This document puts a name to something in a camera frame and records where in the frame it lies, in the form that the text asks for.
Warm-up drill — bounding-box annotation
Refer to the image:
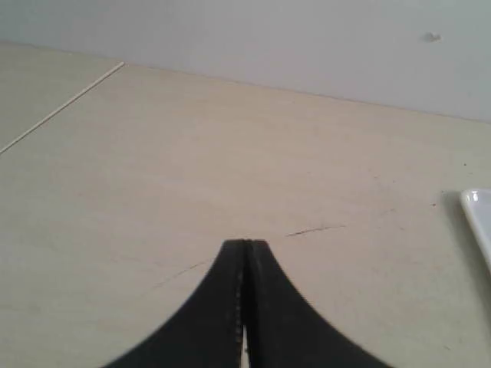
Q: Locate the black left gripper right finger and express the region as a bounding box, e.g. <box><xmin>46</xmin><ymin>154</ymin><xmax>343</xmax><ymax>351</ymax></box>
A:
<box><xmin>244</xmin><ymin>240</ymin><xmax>388</xmax><ymax>367</ymax></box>

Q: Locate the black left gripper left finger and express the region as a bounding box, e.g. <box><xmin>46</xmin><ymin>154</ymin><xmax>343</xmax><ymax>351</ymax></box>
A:
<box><xmin>107</xmin><ymin>239</ymin><xmax>246</xmax><ymax>367</ymax></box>

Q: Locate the white rectangular tray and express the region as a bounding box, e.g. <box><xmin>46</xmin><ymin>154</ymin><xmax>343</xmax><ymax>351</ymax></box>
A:
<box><xmin>460</xmin><ymin>189</ymin><xmax>491</xmax><ymax>270</ymax></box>

